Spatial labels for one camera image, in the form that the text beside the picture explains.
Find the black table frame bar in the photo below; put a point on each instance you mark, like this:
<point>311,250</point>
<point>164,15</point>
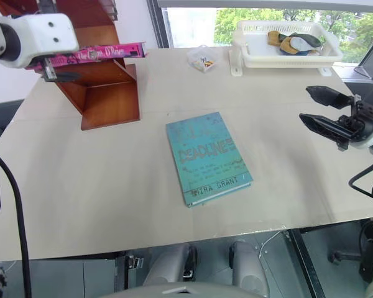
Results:
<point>307,267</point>

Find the dark green cloth piece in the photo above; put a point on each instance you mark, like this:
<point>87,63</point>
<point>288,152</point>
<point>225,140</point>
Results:
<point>311,38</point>

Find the white and blue cloth piece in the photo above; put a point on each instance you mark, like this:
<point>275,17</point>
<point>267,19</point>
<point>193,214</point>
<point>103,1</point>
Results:
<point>301,46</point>

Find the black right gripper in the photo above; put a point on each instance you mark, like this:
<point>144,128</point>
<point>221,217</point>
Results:
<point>359,122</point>

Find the grey robot torso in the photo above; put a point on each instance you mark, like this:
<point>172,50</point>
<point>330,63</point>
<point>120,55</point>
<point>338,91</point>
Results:
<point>186,291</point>

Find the pink hardcover book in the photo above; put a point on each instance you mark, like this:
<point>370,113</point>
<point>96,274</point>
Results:
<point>112,52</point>

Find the yellow cloth piece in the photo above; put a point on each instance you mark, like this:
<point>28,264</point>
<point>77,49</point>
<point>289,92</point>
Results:
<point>273,38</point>
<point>286,46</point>

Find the teal hardcover book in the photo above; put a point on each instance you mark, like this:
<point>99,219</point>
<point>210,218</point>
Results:
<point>206,156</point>

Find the grey rounded robot leg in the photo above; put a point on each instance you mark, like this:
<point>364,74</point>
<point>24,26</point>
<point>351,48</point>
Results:
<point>247,267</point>
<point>171,267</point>

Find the small clear plastic box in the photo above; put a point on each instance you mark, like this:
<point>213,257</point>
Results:
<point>203,60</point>

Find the white plastic basket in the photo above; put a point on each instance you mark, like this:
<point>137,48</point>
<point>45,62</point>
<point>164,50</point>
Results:
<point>261,57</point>

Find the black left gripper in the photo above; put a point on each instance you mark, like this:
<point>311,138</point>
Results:
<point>49,72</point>

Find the brown wooden bookshelf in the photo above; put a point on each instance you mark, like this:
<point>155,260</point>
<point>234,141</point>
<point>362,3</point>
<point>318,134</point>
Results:
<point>110,102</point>

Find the dark window frame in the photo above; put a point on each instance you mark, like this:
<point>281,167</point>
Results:
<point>160,23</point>

